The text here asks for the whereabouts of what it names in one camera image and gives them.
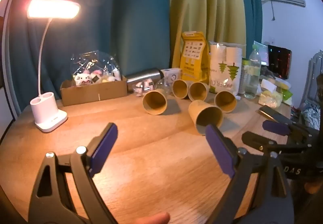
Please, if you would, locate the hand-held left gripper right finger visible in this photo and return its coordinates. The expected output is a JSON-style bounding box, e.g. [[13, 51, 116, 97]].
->
[[205, 124, 294, 224]]

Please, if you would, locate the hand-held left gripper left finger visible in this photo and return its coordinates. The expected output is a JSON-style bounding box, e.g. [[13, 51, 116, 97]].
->
[[28, 122, 119, 224]]

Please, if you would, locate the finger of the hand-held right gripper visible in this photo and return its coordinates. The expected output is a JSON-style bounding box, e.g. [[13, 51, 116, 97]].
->
[[262, 119, 312, 144], [242, 131, 307, 156]]

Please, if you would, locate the brown paper cup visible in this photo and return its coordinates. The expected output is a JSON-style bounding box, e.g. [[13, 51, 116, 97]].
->
[[142, 88, 168, 115], [172, 79, 189, 99], [188, 81, 209, 102], [214, 90, 238, 113], [188, 100, 224, 135]]

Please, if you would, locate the person's left hand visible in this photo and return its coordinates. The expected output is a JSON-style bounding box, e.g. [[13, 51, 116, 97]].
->
[[131, 212, 171, 224]]

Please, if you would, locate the black smartphone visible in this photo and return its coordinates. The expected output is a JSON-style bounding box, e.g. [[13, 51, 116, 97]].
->
[[259, 105, 293, 125]]

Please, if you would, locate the yellow plastic packet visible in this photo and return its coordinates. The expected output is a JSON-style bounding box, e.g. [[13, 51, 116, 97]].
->
[[259, 90, 283, 108]]

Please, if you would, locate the green packet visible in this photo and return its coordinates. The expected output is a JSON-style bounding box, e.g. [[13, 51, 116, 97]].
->
[[280, 88, 293, 103]]

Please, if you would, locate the patterned cloth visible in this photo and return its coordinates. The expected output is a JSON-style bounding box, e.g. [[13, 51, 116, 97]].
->
[[301, 107, 322, 130]]

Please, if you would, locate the cardboard box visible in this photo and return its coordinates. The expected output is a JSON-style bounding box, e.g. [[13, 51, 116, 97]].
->
[[60, 76, 128, 107]]

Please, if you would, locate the clear water bottle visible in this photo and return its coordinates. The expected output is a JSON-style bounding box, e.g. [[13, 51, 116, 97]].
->
[[243, 46, 261, 99]]

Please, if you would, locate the white desk lamp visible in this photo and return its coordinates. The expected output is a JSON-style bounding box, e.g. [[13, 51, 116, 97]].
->
[[26, 0, 81, 133]]

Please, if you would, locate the dark computer monitor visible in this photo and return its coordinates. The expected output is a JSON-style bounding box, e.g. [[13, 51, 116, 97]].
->
[[267, 45, 292, 80]]

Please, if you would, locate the clear bag of plush toys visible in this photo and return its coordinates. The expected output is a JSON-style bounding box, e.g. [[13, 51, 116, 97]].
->
[[70, 50, 123, 86]]

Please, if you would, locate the black and white printed packet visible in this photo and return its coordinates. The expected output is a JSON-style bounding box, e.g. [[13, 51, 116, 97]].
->
[[134, 80, 155, 97]]

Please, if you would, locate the pack of white paper cups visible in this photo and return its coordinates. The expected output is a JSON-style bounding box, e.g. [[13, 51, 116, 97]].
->
[[208, 41, 246, 96]]

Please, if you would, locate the steel thermos bottle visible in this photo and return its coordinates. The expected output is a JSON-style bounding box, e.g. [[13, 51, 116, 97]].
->
[[125, 68, 164, 93]]

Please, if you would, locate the clear plastic bottle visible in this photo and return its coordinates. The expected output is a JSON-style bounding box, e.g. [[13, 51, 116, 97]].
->
[[154, 78, 174, 96]]

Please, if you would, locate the small white box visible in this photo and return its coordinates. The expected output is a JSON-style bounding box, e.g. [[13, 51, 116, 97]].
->
[[161, 68, 182, 83]]

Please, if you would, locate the yellow paper bag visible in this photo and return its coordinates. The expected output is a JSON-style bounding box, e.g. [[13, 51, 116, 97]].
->
[[180, 31, 210, 83]]

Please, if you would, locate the wide teal curtain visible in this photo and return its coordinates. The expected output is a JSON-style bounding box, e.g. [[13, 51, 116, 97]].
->
[[9, 0, 174, 113]]

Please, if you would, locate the yellow curtain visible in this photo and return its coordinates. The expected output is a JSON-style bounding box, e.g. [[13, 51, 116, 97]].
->
[[169, 0, 249, 68]]

